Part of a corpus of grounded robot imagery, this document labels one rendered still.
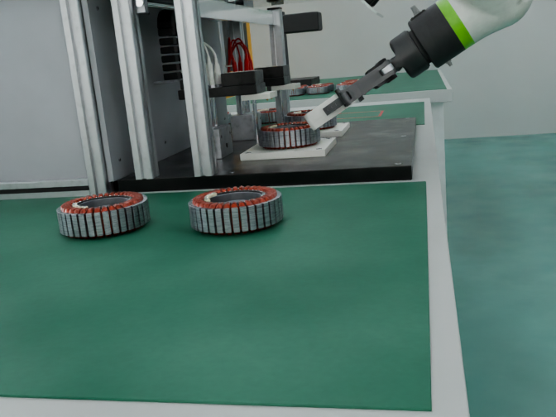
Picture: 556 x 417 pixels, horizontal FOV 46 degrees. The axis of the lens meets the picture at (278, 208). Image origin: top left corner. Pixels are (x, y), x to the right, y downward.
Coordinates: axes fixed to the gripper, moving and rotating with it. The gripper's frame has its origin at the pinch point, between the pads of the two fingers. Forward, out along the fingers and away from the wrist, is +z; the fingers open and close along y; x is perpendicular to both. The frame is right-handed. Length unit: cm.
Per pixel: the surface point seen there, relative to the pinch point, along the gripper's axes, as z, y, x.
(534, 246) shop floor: -7, -186, 101
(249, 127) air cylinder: 19.0, -19.9, -7.0
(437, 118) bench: -4, -162, 26
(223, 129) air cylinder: 16.4, 1.3, -8.0
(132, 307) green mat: 7, 68, 5
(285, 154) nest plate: 7.4, 7.4, 2.0
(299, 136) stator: 4.3, 4.7, 0.8
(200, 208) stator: 7.3, 47.2, 1.6
